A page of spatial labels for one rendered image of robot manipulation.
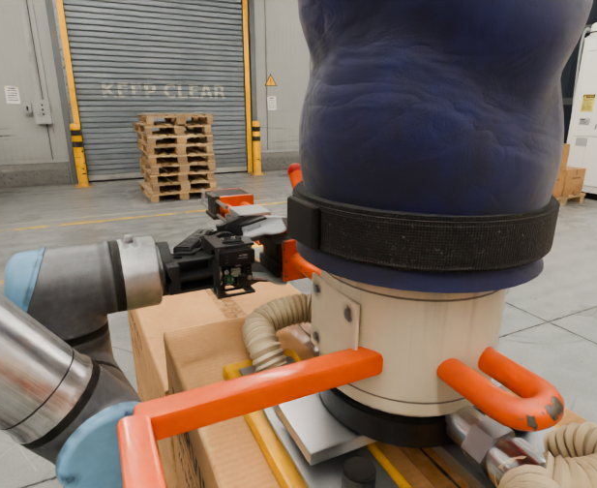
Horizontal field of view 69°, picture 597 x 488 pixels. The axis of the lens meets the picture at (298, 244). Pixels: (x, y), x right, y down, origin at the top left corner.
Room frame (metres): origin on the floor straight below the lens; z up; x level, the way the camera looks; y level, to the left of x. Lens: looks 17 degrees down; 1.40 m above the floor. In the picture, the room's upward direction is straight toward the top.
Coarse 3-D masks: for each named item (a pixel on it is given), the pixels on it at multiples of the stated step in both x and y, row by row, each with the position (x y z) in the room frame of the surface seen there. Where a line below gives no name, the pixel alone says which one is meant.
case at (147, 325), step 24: (264, 288) 1.07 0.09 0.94; (288, 288) 1.07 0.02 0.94; (144, 312) 0.93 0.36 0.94; (168, 312) 0.93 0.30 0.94; (192, 312) 0.93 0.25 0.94; (216, 312) 0.93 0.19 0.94; (240, 312) 0.93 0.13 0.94; (144, 336) 0.82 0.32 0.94; (144, 360) 0.87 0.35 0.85; (144, 384) 0.94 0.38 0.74; (168, 456) 0.66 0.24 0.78; (168, 480) 0.70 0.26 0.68
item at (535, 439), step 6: (486, 414) 0.39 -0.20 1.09; (552, 426) 0.37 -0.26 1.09; (558, 426) 0.38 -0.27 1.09; (516, 432) 0.36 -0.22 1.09; (522, 432) 0.36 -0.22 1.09; (528, 432) 0.36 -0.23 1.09; (534, 432) 0.36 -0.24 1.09; (540, 432) 0.36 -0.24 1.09; (522, 438) 0.35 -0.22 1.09; (528, 438) 0.35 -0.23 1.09; (534, 438) 0.35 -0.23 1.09; (540, 438) 0.35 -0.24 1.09; (534, 444) 0.34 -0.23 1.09; (540, 444) 0.34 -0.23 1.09; (540, 450) 0.34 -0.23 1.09
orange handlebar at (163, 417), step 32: (352, 352) 0.32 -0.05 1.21; (224, 384) 0.27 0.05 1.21; (256, 384) 0.27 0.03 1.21; (288, 384) 0.28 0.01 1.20; (320, 384) 0.29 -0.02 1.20; (448, 384) 0.30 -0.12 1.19; (480, 384) 0.28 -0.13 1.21; (512, 384) 0.29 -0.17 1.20; (544, 384) 0.28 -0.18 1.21; (128, 416) 0.24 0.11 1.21; (160, 416) 0.24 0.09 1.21; (192, 416) 0.25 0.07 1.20; (224, 416) 0.26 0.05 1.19; (512, 416) 0.25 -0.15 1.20; (544, 416) 0.25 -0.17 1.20; (128, 448) 0.21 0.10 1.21; (128, 480) 0.19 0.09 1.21; (160, 480) 0.19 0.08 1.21
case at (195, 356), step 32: (224, 320) 0.64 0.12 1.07; (192, 352) 0.54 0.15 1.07; (224, 352) 0.54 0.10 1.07; (192, 384) 0.47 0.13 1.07; (576, 416) 0.41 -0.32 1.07; (192, 448) 0.44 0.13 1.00; (224, 448) 0.36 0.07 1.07; (256, 448) 0.36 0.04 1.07; (384, 448) 0.36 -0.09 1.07; (416, 448) 0.36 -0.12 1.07; (192, 480) 0.46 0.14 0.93; (224, 480) 0.32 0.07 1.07; (256, 480) 0.32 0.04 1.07; (416, 480) 0.32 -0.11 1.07; (448, 480) 0.32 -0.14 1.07
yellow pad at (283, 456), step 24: (288, 360) 0.49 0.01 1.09; (264, 432) 0.37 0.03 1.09; (288, 432) 0.36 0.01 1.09; (288, 456) 0.33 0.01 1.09; (360, 456) 0.33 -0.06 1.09; (384, 456) 0.34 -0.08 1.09; (288, 480) 0.31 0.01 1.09; (312, 480) 0.30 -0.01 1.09; (336, 480) 0.30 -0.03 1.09; (360, 480) 0.28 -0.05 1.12; (384, 480) 0.30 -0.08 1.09
